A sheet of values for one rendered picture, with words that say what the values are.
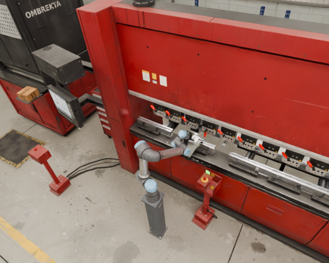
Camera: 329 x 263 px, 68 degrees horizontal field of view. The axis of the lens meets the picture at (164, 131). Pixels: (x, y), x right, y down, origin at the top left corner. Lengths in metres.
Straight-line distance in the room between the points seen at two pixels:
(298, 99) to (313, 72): 0.23
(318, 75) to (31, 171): 3.92
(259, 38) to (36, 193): 3.46
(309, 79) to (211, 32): 0.76
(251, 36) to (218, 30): 0.25
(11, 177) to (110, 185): 1.60
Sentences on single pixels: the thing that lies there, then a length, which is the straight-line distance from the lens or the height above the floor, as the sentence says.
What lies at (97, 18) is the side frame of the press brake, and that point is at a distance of 2.37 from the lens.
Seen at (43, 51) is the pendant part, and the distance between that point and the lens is 2.76.
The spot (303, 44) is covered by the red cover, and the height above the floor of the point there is 2.25.
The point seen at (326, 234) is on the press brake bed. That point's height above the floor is 0.56.
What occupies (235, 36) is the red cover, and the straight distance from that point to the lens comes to 1.92.
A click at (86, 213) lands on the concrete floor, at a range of 3.55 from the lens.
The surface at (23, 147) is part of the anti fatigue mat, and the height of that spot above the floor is 0.01.
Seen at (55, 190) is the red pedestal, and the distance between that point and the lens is 3.80.
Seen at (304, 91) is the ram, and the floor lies 1.92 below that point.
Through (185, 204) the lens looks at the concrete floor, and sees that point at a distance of 3.39.
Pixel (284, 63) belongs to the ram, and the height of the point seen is 2.10.
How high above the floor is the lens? 2.96
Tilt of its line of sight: 44 degrees down
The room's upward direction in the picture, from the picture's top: 4 degrees counter-clockwise
